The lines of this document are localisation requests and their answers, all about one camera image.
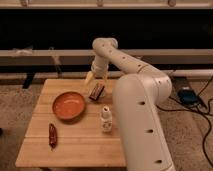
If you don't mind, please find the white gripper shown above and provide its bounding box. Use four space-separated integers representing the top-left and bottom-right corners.
85 61 108 86

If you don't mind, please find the small white bottle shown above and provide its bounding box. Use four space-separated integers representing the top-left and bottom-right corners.
100 106 112 133

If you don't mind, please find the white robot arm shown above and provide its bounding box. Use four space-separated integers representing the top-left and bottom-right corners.
85 38 176 171

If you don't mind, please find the brown chocolate bar packet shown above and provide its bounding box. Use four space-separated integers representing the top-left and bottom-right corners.
89 83 105 101

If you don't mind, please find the orange bowl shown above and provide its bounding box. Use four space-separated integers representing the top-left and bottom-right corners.
52 91 86 120

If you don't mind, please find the wooden table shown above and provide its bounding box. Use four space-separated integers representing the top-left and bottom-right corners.
16 79 125 168

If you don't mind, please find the dark red chili pepper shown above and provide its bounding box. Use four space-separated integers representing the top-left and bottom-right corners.
49 123 57 149

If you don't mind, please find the black power adapter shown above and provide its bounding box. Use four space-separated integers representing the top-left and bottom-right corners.
178 89 198 105

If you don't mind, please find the black cable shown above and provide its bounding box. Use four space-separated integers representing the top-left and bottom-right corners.
156 75 213 168

